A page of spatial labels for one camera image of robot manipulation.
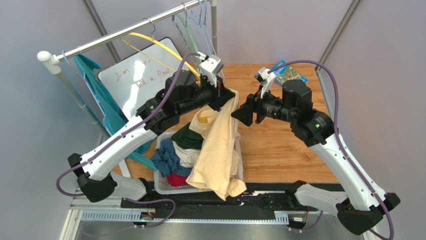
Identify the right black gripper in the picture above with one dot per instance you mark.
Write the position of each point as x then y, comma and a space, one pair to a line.
252, 108

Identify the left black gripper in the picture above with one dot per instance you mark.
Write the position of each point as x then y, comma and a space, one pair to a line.
221, 95

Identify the pale yellow t shirt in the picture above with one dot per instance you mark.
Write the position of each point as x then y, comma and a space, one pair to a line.
217, 163

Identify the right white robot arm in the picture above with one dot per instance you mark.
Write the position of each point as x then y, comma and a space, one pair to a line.
362, 204

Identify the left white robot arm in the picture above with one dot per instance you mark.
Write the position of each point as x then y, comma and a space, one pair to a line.
180, 95

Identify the green plastic hanger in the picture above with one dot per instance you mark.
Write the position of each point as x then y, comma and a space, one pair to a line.
181, 24

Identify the teal t shirt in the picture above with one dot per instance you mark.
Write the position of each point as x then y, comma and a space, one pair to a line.
113, 118

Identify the blue hanger holding teal shirt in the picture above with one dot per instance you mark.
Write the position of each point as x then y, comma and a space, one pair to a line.
83, 80

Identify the dark green garment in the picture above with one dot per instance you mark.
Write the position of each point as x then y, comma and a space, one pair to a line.
186, 138

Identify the blue illustrated book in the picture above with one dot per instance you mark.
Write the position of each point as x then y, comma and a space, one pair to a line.
288, 73

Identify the white garment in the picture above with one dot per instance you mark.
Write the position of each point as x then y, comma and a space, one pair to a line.
187, 157

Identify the blue garment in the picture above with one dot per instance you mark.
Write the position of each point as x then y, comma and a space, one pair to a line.
166, 160

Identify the whiteboard with red writing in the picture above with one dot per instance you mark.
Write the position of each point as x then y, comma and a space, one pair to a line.
138, 77

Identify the red garment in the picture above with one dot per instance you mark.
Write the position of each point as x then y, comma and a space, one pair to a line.
176, 180

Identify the white laundry basket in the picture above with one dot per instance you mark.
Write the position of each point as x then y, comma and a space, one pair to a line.
161, 184

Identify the metal clothes rack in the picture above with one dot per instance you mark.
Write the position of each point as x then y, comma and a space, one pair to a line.
133, 28

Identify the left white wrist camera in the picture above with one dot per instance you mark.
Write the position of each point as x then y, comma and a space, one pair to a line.
210, 66

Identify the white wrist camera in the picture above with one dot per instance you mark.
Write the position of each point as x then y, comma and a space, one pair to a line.
266, 80
210, 66

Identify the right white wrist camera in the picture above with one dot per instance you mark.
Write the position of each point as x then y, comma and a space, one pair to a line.
266, 80

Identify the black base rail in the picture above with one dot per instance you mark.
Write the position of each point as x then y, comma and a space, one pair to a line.
260, 204

